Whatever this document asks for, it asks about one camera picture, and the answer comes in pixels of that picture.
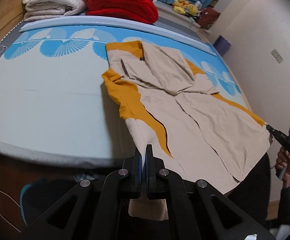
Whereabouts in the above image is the dark grey right sleeve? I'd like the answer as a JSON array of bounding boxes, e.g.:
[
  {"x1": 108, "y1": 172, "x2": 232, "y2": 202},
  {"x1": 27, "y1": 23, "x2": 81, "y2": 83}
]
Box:
[{"x1": 278, "y1": 186, "x2": 290, "y2": 225}]

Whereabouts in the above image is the red fluffy blanket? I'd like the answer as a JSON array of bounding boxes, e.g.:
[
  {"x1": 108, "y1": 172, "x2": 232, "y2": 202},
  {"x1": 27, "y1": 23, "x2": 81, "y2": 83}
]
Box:
[{"x1": 86, "y1": 0, "x2": 159, "y2": 24}]

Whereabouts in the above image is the grey dotted mattress cover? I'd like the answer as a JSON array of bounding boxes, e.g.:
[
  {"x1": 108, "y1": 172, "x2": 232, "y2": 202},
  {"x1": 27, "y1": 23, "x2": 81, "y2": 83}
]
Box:
[{"x1": 0, "y1": 16, "x2": 206, "y2": 57}]

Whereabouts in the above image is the white windowsill ledge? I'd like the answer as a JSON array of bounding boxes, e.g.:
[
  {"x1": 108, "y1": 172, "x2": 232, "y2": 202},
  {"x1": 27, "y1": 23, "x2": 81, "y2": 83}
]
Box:
[{"x1": 154, "y1": 1, "x2": 210, "y2": 34}]

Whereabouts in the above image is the blue patterned bed sheet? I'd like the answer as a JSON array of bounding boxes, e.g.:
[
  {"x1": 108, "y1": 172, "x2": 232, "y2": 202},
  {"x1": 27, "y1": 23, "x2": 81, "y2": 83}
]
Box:
[{"x1": 0, "y1": 25, "x2": 246, "y2": 167}]

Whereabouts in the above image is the dark red embroidered cushion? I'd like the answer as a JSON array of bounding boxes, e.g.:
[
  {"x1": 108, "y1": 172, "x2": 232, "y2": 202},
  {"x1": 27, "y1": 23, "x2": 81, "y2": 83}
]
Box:
[{"x1": 198, "y1": 7, "x2": 220, "y2": 29}]

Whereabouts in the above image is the wall socket plate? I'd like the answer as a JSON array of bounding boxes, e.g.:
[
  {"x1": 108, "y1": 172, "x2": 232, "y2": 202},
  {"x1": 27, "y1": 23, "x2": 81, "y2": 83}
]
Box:
[{"x1": 271, "y1": 49, "x2": 284, "y2": 63}]

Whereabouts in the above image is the yellow plush bear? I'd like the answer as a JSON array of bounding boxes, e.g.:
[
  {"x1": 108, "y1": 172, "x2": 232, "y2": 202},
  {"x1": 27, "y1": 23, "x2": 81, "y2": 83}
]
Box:
[{"x1": 172, "y1": 0, "x2": 199, "y2": 16}]

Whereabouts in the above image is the person's right hand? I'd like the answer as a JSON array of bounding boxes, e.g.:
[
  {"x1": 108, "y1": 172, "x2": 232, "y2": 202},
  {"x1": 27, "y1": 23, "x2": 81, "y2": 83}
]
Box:
[{"x1": 275, "y1": 147, "x2": 290, "y2": 188}]

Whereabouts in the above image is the beige and mustard garment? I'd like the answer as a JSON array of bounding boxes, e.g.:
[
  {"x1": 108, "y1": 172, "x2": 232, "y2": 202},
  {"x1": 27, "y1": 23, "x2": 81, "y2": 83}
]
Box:
[{"x1": 102, "y1": 40, "x2": 271, "y2": 221}]

